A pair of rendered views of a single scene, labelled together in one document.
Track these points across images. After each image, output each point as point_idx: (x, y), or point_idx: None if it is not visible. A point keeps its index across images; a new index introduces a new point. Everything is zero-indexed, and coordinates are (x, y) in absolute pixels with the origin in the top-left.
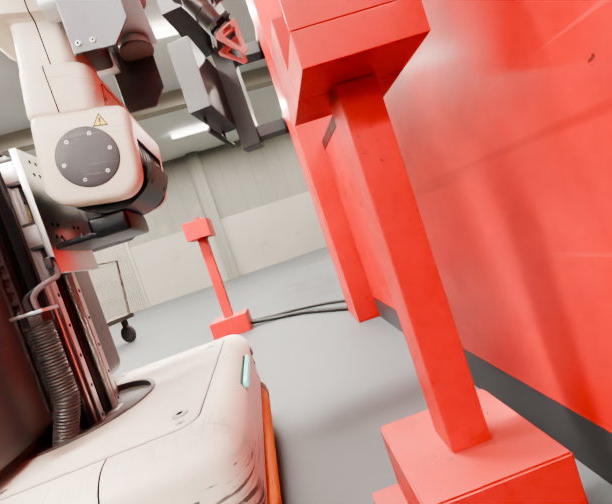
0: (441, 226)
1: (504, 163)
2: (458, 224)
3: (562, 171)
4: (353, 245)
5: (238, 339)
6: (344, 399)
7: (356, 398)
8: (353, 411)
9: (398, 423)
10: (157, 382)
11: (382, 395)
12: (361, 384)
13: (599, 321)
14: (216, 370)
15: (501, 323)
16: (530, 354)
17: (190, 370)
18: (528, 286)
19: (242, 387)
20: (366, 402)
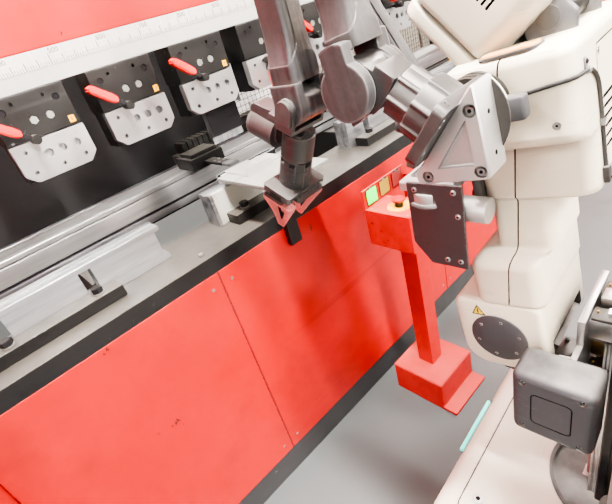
0: (340, 319)
1: (381, 261)
2: (354, 307)
3: (398, 255)
4: None
5: (445, 490)
6: (384, 501)
7: (380, 490)
8: (397, 479)
9: (434, 380)
10: (547, 465)
11: (370, 469)
12: (357, 502)
13: (403, 296)
14: (500, 416)
15: (371, 340)
16: (383, 338)
17: (515, 449)
18: (385, 306)
19: (493, 398)
20: (383, 477)
